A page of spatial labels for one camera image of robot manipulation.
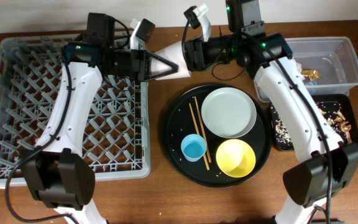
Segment pink plastic cup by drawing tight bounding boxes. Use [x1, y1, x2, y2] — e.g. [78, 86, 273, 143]
[156, 41, 191, 80]

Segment wooden chopstick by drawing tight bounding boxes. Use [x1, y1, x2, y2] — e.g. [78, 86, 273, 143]
[189, 103, 210, 170]
[194, 96, 212, 163]

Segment grey round plate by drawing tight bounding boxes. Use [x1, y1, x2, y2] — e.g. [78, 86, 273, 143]
[201, 87, 257, 138]

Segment blue plastic cup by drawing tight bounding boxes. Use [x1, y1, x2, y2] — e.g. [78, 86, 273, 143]
[181, 134, 200, 162]

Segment yellow bowl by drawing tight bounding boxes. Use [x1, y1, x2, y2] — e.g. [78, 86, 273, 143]
[216, 139, 256, 178]

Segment gold foil snack wrapper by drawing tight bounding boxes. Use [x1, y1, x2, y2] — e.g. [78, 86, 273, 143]
[301, 68, 321, 82]

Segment brown food scraps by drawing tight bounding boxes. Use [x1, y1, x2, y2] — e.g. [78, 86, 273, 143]
[270, 103, 352, 150]

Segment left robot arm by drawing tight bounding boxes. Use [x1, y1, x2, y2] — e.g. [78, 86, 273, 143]
[17, 13, 178, 223]

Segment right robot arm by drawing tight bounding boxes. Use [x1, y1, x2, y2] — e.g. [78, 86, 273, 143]
[181, 1, 358, 223]

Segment grey plastic dishwasher rack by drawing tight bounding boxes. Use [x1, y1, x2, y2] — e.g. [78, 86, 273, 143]
[0, 34, 151, 189]

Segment clear plastic waste bin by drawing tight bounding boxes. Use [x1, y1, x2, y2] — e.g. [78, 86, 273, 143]
[252, 37, 358, 103]

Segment black rectangular waste tray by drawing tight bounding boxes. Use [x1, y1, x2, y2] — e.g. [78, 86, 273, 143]
[269, 94, 358, 151]

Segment round black serving tray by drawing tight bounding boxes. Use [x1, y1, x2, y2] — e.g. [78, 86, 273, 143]
[160, 83, 272, 188]

